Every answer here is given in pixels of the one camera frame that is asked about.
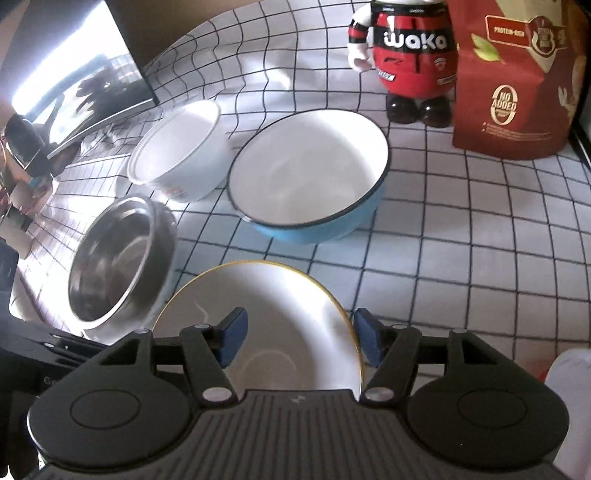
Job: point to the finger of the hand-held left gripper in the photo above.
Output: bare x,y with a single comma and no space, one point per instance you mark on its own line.
69,348

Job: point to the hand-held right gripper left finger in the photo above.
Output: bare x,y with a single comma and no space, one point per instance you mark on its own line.
233,337

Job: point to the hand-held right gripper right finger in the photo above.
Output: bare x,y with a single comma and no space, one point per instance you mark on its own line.
369,337

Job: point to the white plate with gold rim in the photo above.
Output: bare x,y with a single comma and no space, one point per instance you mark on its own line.
277,300

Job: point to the stainless steel bowl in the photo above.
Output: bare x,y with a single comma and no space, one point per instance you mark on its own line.
115,267

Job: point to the blue enamel bowl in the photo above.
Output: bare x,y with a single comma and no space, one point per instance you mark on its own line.
304,170

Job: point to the white plastic bowl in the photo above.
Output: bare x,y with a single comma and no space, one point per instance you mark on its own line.
180,152

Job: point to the checked white tablecloth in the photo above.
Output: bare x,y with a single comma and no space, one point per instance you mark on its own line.
461,240

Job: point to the beige mug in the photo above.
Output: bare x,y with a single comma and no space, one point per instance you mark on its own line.
21,201

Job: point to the dark mug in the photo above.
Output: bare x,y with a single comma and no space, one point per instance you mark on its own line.
27,147

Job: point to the white container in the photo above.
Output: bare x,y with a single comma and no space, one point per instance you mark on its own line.
570,401

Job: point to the red toy figure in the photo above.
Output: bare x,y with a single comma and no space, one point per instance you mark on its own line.
411,64

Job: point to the red-brown food bag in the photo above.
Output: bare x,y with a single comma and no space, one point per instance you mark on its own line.
508,92

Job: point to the dark glossy monitor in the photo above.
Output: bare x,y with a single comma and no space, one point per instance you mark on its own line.
134,37

